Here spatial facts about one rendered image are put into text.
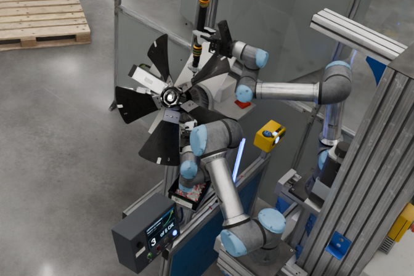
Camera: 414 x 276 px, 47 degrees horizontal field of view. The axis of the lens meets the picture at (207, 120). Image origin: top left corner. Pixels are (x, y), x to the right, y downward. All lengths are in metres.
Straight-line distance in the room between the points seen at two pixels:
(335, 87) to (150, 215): 0.92
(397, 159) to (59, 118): 3.09
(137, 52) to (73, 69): 1.13
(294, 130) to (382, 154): 1.48
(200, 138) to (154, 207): 0.33
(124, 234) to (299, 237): 0.81
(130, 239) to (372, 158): 0.92
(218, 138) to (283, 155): 1.42
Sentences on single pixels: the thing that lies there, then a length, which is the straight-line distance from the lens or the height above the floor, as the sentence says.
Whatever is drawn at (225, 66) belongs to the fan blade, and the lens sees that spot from 2.44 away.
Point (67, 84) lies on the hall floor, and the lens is 4.58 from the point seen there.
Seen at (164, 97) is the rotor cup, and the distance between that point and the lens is 2.52.
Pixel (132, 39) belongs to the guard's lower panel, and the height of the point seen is 0.78.
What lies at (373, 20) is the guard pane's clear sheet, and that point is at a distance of 2.61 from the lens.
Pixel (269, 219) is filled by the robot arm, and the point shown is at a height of 1.27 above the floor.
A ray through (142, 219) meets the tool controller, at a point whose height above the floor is 1.25.
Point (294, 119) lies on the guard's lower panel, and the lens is 3.08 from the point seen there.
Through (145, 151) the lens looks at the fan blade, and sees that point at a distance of 2.54.
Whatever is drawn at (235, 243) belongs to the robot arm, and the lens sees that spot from 1.89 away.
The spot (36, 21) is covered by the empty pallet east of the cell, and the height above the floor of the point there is 0.13.
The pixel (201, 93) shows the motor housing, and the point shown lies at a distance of 2.63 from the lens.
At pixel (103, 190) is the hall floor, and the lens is 3.64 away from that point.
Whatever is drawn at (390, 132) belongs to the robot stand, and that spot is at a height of 1.82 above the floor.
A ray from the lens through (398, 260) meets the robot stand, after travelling 2.11.
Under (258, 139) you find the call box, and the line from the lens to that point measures 2.63.
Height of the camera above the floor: 2.77
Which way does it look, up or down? 41 degrees down
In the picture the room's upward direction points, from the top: 10 degrees clockwise
